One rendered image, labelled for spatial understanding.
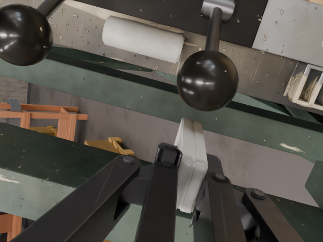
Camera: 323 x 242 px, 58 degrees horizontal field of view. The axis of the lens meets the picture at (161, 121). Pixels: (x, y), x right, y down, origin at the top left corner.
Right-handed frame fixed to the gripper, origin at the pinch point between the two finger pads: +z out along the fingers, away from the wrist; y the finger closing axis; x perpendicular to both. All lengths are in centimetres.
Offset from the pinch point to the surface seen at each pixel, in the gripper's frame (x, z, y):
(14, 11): 5.9, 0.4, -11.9
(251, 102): -10, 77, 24
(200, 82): 4.9, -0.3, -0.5
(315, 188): -10.3, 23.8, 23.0
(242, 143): -57, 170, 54
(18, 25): 5.2, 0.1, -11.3
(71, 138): -194, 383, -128
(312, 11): 11.4, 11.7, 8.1
